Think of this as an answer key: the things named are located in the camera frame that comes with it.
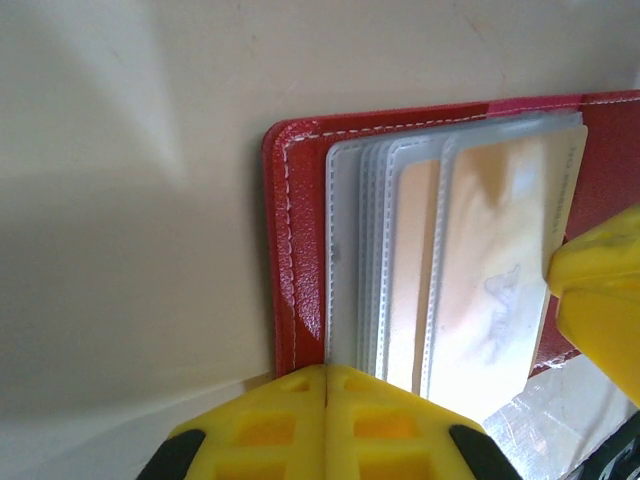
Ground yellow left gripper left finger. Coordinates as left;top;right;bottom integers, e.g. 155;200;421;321
137;363;328;480

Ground clear plastic sheet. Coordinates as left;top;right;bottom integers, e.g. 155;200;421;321
482;352;639;476

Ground red card holder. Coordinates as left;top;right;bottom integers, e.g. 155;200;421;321
260;88;640;379

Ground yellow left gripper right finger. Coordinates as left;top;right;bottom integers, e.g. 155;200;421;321
325;363;524;480

